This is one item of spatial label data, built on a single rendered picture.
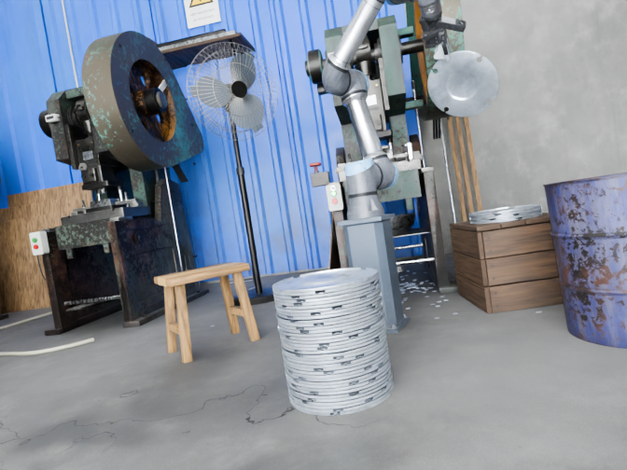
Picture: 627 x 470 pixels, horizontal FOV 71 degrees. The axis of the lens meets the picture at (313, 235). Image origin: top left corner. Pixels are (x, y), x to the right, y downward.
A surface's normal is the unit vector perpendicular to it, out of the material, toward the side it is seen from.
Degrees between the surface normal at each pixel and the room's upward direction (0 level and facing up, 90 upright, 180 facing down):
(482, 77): 125
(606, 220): 92
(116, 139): 130
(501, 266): 90
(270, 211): 90
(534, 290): 90
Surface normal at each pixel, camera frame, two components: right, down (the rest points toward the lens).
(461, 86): -0.44, 0.67
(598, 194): -0.77, 0.18
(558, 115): -0.17, 0.07
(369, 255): -0.44, 0.11
